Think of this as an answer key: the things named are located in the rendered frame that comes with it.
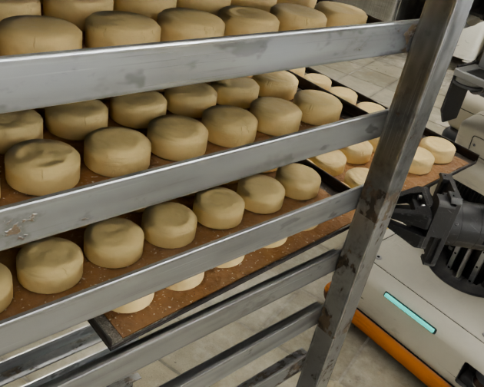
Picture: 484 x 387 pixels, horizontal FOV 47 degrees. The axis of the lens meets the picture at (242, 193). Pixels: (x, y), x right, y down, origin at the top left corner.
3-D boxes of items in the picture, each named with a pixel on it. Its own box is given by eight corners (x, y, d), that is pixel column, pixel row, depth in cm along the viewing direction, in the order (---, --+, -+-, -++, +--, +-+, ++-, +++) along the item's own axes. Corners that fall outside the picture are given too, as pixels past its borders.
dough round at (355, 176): (348, 174, 75) (351, 162, 74) (384, 186, 73) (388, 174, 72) (337, 193, 71) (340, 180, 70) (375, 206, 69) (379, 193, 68)
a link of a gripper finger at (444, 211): (359, 240, 68) (435, 253, 68) (376, 191, 64) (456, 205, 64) (355, 208, 73) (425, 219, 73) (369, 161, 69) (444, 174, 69)
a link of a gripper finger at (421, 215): (355, 253, 69) (430, 265, 69) (371, 205, 65) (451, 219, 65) (351, 219, 74) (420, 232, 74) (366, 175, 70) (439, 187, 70)
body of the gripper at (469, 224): (419, 266, 69) (477, 276, 69) (447, 199, 64) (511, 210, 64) (410, 234, 75) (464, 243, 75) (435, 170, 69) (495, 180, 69)
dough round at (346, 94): (358, 102, 94) (361, 91, 93) (350, 113, 90) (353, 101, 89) (330, 94, 96) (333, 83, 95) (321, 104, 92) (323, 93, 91)
